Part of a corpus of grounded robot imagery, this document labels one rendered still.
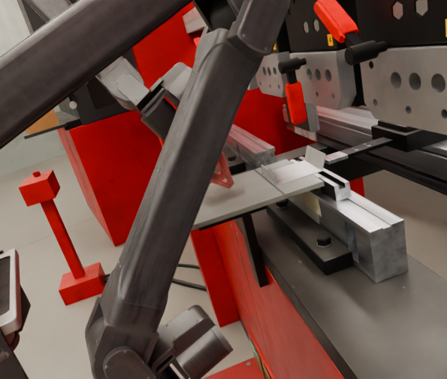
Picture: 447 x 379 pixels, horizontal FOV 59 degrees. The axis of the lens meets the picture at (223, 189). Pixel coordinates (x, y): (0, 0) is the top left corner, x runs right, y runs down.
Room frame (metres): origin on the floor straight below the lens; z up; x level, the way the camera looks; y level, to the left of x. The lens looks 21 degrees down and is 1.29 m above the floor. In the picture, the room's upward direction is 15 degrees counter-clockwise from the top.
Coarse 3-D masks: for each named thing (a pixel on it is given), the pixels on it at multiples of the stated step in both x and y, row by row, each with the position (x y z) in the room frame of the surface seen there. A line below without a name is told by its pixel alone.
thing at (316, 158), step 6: (306, 150) 0.80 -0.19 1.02; (312, 150) 0.78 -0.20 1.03; (318, 150) 0.75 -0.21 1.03; (306, 156) 0.80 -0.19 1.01; (312, 156) 0.77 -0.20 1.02; (318, 156) 0.75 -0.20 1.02; (324, 156) 0.72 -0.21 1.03; (312, 162) 0.76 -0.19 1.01; (318, 162) 0.74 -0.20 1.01; (324, 162) 0.72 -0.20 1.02
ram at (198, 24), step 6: (186, 6) 1.46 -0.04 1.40; (192, 6) 1.36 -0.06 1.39; (186, 12) 1.49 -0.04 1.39; (198, 18) 1.31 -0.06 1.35; (192, 24) 1.43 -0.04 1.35; (198, 24) 1.33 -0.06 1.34; (204, 24) 1.25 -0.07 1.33; (186, 30) 1.58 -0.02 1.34; (192, 30) 1.46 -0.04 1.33; (198, 30) 1.54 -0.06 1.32
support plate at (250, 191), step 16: (240, 176) 0.81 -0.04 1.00; (256, 176) 0.79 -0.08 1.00; (208, 192) 0.77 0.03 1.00; (224, 192) 0.75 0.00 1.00; (240, 192) 0.72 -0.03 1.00; (256, 192) 0.70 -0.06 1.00; (272, 192) 0.68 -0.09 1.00; (288, 192) 0.66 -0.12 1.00; (304, 192) 0.66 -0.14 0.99; (208, 208) 0.68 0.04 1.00; (224, 208) 0.67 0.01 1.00; (240, 208) 0.65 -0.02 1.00; (256, 208) 0.65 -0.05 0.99; (208, 224) 0.63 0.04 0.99
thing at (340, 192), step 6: (324, 168) 0.73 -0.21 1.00; (324, 174) 0.72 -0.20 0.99; (330, 174) 0.69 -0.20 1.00; (336, 174) 0.68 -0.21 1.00; (324, 180) 0.67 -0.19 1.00; (330, 180) 0.66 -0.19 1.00; (336, 180) 0.67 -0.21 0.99; (342, 180) 0.65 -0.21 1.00; (324, 186) 0.68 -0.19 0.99; (330, 186) 0.65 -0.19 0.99; (336, 186) 0.64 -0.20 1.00; (342, 186) 0.64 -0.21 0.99; (348, 186) 0.64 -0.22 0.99; (324, 192) 0.68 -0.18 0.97; (330, 192) 0.65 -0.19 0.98; (336, 192) 0.64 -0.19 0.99; (342, 192) 0.64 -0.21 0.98; (348, 192) 0.64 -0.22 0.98; (336, 198) 0.64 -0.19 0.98; (342, 198) 0.64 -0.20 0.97
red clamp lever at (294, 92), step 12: (288, 60) 0.59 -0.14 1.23; (300, 60) 0.59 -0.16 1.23; (288, 72) 0.59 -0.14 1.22; (288, 84) 0.59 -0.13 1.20; (300, 84) 0.59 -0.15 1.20; (288, 96) 0.59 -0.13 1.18; (300, 96) 0.59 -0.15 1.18; (288, 108) 0.60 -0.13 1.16; (300, 108) 0.59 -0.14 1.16; (300, 120) 0.59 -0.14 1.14
